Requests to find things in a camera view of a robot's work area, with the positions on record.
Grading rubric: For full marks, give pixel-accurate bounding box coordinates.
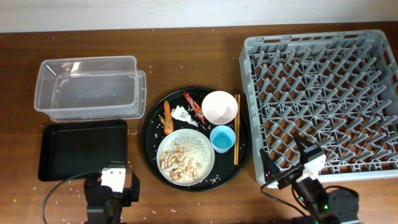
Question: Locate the right wooden chopstick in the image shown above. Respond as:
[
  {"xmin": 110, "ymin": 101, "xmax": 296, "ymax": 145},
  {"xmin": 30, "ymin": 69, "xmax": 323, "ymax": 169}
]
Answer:
[{"xmin": 236, "ymin": 95, "xmax": 241, "ymax": 165}]

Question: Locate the grey dishwasher rack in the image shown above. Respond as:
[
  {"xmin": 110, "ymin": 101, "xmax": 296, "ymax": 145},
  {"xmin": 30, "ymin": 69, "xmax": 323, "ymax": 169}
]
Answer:
[{"xmin": 239, "ymin": 30, "xmax": 397, "ymax": 185}]

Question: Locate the wooden chopstick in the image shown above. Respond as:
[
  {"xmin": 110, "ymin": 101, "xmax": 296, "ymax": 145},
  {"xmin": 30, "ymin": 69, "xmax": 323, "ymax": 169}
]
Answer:
[
  {"xmin": 236, "ymin": 95, "xmax": 241, "ymax": 165},
  {"xmin": 234, "ymin": 95, "xmax": 238, "ymax": 165}
]

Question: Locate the peanut shell on tray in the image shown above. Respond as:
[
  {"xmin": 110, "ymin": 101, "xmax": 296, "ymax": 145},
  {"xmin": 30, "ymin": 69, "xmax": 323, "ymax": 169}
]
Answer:
[{"xmin": 159, "ymin": 117, "xmax": 165, "ymax": 125}]

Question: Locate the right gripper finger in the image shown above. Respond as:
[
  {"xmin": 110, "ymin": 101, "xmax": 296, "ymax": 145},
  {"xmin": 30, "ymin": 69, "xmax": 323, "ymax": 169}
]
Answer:
[
  {"xmin": 259, "ymin": 149, "xmax": 280, "ymax": 184},
  {"xmin": 293, "ymin": 134, "xmax": 315, "ymax": 152}
]

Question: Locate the red snack wrapper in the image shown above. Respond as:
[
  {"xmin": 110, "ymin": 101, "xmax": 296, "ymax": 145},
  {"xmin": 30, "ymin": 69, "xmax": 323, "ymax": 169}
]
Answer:
[{"xmin": 183, "ymin": 91, "xmax": 206, "ymax": 124}]

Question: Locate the left wooden chopstick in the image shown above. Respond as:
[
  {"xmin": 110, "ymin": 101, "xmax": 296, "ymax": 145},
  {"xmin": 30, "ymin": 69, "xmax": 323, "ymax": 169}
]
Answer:
[{"xmin": 234, "ymin": 95, "xmax": 238, "ymax": 165}]

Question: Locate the clear plastic bin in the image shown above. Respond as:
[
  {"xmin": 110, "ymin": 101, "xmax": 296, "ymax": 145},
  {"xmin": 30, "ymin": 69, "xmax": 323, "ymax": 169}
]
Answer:
[{"xmin": 34, "ymin": 55, "xmax": 147, "ymax": 122}]

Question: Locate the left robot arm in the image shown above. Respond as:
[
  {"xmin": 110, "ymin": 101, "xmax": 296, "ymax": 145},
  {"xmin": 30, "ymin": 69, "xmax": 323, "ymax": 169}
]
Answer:
[{"xmin": 84, "ymin": 163, "xmax": 141, "ymax": 224}]

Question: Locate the round black serving tray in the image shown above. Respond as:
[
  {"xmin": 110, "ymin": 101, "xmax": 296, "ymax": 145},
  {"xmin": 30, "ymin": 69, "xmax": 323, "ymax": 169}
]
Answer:
[{"xmin": 141, "ymin": 87, "xmax": 251, "ymax": 192}]

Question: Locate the crumpled white tissue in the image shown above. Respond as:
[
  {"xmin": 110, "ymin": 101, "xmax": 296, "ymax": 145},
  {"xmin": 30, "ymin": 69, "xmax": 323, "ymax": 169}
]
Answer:
[{"xmin": 171, "ymin": 105, "xmax": 198, "ymax": 127}]

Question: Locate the orange carrot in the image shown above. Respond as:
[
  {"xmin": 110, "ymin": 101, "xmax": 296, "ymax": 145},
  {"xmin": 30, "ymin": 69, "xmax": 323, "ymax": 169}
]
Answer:
[{"xmin": 164, "ymin": 100, "xmax": 174, "ymax": 134}]

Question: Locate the grey plate with rice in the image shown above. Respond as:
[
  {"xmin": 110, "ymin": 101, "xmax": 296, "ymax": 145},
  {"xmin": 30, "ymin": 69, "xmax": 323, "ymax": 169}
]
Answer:
[{"xmin": 156, "ymin": 129, "xmax": 215, "ymax": 187}]

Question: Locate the black rectangular tray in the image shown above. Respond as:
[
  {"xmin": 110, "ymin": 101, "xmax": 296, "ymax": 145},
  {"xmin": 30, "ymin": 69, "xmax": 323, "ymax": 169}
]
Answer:
[{"xmin": 38, "ymin": 119, "xmax": 128, "ymax": 182}]

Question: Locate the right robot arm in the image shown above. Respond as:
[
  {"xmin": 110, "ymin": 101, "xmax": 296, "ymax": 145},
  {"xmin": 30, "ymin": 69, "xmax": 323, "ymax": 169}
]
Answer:
[{"xmin": 260, "ymin": 134, "xmax": 360, "ymax": 224}]

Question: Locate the light blue cup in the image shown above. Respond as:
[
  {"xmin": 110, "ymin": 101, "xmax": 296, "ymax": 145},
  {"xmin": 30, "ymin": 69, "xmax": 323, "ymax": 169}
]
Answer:
[{"xmin": 210, "ymin": 126, "xmax": 236, "ymax": 153}]

